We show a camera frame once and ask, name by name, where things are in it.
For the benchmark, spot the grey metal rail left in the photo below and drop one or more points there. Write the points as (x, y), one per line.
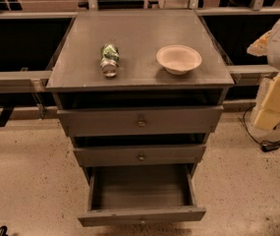
(28, 81)

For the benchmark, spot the grey middle drawer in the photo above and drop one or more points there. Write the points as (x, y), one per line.
(138, 155)

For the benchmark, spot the white paper bowl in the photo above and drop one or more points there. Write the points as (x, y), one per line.
(178, 59)

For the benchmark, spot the grey drawer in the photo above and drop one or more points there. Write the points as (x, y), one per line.
(140, 195)
(138, 155)
(140, 121)

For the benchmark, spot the black power adapter with cable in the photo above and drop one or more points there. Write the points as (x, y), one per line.
(265, 146)

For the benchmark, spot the grey metal rail right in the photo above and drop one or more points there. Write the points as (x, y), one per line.
(250, 75)

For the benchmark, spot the grey wooden drawer cabinet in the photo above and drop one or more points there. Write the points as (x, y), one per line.
(78, 83)

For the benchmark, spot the black object bottom left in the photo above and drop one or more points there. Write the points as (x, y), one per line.
(3, 231)

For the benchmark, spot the grey bottom drawer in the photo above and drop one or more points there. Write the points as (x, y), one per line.
(140, 195)

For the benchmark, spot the crushed green soda can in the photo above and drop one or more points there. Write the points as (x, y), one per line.
(109, 61)

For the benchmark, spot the grey metal rail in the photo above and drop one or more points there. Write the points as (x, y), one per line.
(250, 75)
(28, 81)

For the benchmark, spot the grey top drawer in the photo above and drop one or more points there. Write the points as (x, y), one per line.
(140, 121)

